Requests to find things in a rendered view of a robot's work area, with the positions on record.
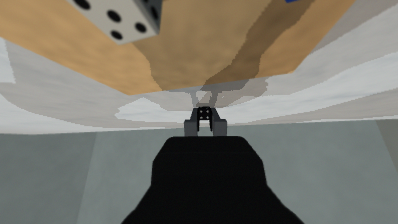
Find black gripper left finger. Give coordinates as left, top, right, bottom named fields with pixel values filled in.
left=184, top=108, right=200, bottom=136

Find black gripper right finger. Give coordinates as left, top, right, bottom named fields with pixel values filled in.
left=209, top=107, right=227, bottom=136

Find tan mat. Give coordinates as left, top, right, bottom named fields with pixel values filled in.
left=0, top=0, right=356, bottom=95

